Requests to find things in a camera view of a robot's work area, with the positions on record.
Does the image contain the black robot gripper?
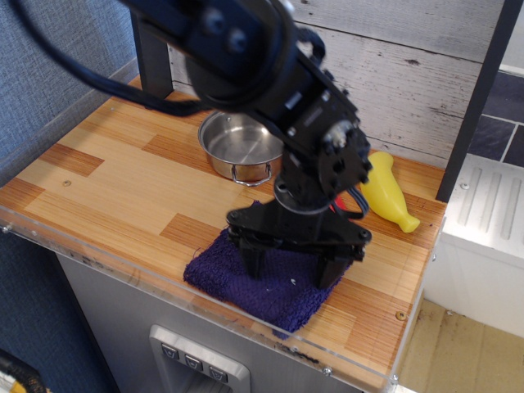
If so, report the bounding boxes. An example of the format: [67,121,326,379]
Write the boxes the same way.
[227,200,372,289]

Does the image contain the dark blue terry cloth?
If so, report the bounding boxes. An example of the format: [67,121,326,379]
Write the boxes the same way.
[183,200,355,333]

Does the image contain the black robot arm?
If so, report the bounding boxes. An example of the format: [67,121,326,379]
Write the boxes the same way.
[129,1,372,289]

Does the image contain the yellow plastic banana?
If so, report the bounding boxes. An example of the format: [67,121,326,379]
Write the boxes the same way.
[360,151,420,233]

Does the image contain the stainless steel pot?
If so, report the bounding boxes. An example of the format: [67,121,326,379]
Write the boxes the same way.
[198,111,283,187]

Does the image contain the clear acrylic table guard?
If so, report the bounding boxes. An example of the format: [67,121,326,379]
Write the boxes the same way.
[1,208,400,392]

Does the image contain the silver dispenser button panel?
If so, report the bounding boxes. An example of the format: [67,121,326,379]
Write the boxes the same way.
[149,324,251,392]

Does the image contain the white ribbed appliance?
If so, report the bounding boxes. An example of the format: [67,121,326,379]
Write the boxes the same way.
[423,155,523,336]

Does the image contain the yellow black object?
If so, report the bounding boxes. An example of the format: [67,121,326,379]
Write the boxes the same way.
[1,350,50,393]

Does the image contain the red handled toy fork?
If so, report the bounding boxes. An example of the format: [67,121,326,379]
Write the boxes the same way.
[330,196,346,214]

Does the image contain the dark left frame post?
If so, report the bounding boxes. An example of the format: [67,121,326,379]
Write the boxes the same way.
[130,11,173,99]

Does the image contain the dark frame post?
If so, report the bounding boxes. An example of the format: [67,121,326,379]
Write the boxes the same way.
[436,0,523,202]
[130,11,173,99]

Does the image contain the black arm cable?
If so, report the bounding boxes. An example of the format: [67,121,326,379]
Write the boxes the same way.
[7,0,369,222]

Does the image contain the dark right frame post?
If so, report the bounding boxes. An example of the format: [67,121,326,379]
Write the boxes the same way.
[436,0,523,202]

